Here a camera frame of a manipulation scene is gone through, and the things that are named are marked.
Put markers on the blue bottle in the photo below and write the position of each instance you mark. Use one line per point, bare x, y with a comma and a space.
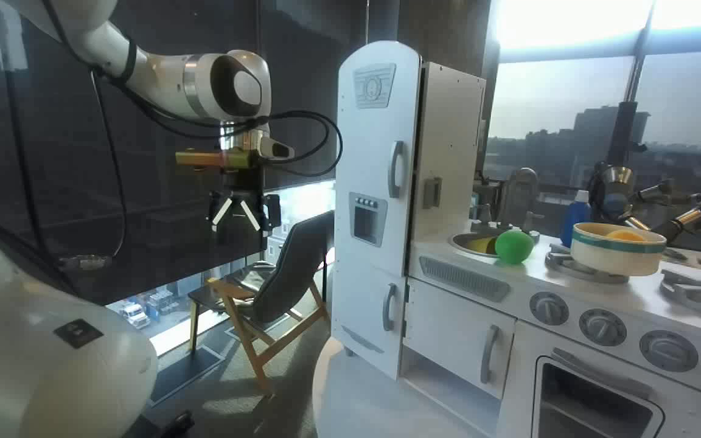
572, 223

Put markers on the green toy ball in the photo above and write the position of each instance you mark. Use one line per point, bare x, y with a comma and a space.
513, 246

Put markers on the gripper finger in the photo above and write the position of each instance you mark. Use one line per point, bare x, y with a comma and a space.
219, 214
251, 214

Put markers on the grey metal pole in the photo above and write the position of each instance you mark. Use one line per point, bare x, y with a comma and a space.
626, 123

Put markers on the yellow toy in sink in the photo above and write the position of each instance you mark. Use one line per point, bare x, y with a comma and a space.
485, 244

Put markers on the short white fridge door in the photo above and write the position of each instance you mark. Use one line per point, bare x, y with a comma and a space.
364, 318

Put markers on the wooden folding chair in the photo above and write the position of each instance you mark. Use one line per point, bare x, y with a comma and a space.
286, 276

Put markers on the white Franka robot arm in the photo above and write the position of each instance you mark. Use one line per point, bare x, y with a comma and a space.
182, 82

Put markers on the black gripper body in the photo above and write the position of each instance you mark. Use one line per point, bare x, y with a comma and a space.
241, 184

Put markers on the white oven door with window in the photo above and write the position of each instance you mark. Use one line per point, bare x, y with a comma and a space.
528, 356

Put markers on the grey toy faucet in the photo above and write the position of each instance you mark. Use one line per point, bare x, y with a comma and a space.
519, 196

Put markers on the gold wrist camera mount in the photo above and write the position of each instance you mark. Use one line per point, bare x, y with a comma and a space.
206, 158

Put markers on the grey round stove knob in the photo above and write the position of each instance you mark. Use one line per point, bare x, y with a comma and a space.
668, 352
548, 307
601, 328

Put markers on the small white cabinet door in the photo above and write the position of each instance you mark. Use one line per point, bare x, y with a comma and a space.
448, 331

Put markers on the white bowl with green stripe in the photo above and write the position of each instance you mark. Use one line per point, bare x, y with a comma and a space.
614, 256

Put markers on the white toy kitchen unit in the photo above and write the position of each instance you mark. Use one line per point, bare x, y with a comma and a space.
448, 161

